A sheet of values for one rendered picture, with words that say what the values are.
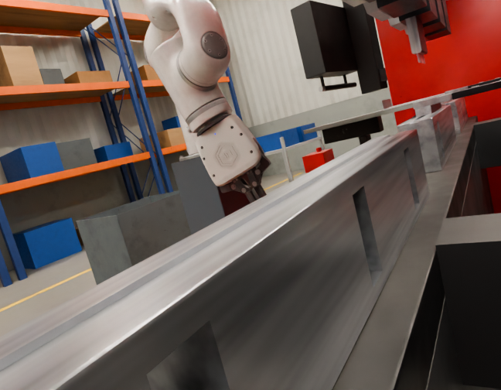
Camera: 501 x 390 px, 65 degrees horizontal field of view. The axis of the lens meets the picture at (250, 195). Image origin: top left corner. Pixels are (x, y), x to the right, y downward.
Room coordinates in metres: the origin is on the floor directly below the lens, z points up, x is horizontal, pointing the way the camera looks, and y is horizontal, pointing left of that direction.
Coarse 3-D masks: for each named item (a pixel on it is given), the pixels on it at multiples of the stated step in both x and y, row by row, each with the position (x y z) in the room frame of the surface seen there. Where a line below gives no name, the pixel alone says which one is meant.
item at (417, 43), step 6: (408, 18) 0.87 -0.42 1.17; (414, 18) 0.86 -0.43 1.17; (408, 24) 0.87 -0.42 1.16; (414, 24) 0.86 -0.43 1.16; (420, 24) 0.91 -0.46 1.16; (408, 30) 0.87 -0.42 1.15; (414, 30) 0.86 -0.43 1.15; (420, 30) 0.89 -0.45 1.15; (414, 36) 0.86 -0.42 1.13; (420, 36) 0.87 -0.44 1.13; (414, 42) 0.86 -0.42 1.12; (420, 42) 0.86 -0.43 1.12; (414, 48) 0.86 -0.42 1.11; (420, 48) 0.86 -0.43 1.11; (426, 48) 0.93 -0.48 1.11; (420, 54) 0.89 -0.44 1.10; (420, 60) 0.88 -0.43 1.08
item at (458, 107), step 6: (444, 102) 1.25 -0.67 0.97; (450, 102) 1.15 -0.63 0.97; (456, 102) 1.18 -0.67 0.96; (462, 102) 1.42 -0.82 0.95; (456, 108) 1.15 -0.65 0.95; (462, 108) 1.37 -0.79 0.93; (456, 114) 1.15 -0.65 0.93; (462, 114) 1.33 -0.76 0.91; (456, 120) 1.16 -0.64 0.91; (462, 120) 1.28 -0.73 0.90; (456, 126) 1.16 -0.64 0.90; (462, 126) 1.24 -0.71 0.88; (456, 132) 1.15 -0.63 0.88
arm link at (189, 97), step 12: (180, 36) 0.71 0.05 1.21; (156, 48) 0.71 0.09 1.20; (168, 48) 0.70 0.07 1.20; (180, 48) 0.70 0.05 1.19; (156, 60) 0.71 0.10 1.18; (168, 60) 0.70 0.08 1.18; (156, 72) 0.73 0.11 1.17; (168, 72) 0.70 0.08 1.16; (180, 72) 0.67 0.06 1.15; (168, 84) 0.71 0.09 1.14; (180, 84) 0.69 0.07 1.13; (192, 84) 0.68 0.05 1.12; (216, 84) 0.71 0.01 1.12; (180, 96) 0.70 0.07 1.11; (192, 96) 0.69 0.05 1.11; (204, 96) 0.69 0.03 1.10; (216, 96) 0.70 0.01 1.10; (180, 108) 0.71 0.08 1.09; (192, 108) 0.69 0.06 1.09
